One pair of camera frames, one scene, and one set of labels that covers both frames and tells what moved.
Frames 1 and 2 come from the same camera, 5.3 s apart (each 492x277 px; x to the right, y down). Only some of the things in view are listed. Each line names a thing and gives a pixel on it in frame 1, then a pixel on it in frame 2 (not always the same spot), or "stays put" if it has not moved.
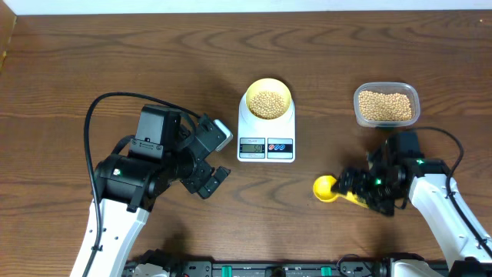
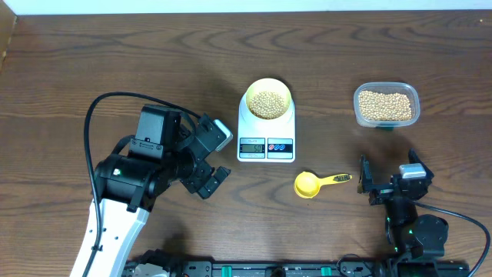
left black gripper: x=197 y=179 stays put
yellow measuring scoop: x=322 y=188 -> x=307 y=184
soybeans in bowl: x=267 y=105 stays put
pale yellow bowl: x=268 y=98 stays put
